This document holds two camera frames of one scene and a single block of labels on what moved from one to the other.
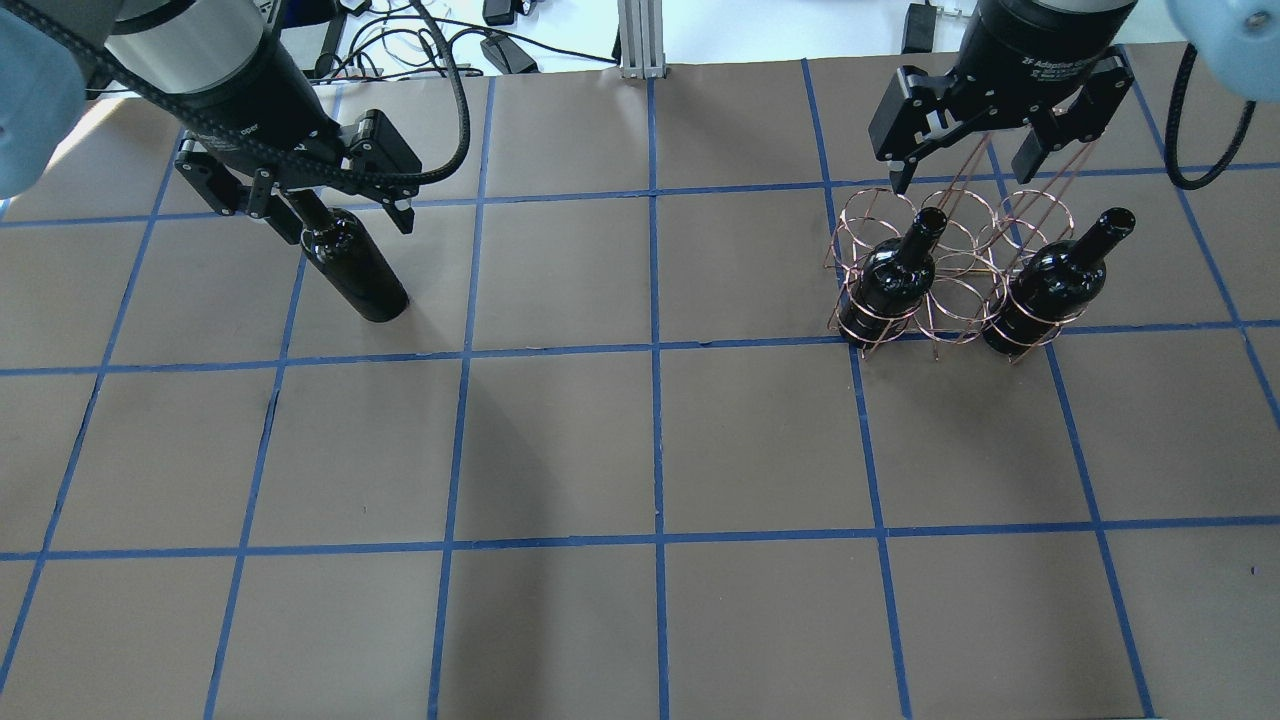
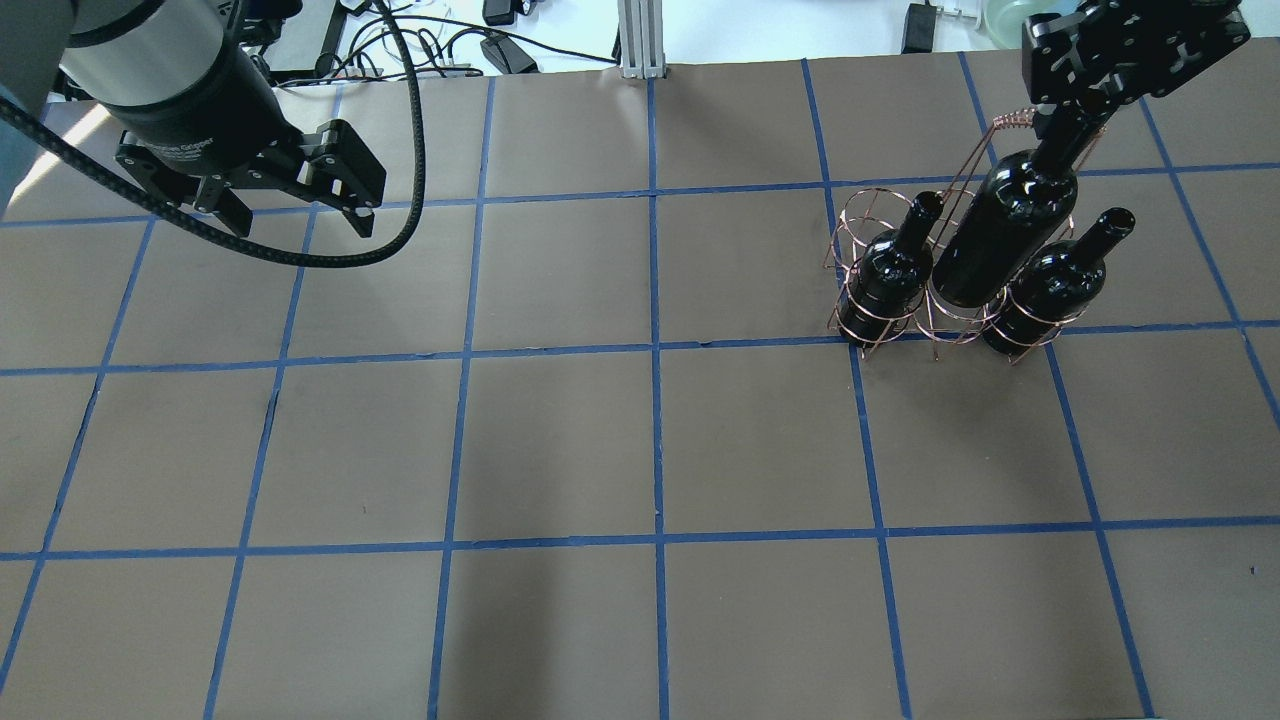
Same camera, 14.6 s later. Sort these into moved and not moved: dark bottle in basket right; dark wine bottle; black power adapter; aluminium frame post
Moved: dark wine bottle
Not moved: aluminium frame post; black power adapter; dark bottle in basket right
